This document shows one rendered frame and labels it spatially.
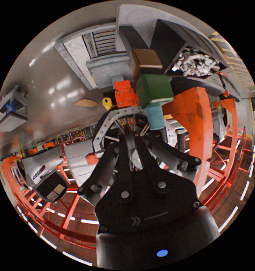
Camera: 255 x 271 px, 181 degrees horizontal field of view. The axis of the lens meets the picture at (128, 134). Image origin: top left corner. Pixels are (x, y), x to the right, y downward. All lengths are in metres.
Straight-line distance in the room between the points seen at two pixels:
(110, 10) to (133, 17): 0.45
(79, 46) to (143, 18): 0.52
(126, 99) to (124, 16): 0.42
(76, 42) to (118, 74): 0.45
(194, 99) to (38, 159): 2.97
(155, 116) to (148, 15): 0.39
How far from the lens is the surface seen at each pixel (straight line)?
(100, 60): 0.73
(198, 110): 0.64
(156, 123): 0.40
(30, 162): 2.63
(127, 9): 0.24
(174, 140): 1.16
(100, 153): 0.28
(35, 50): 0.83
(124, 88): 0.53
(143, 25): 0.26
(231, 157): 2.81
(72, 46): 0.70
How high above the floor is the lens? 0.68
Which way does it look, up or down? 8 degrees up
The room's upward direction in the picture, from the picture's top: 166 degrees clockwise
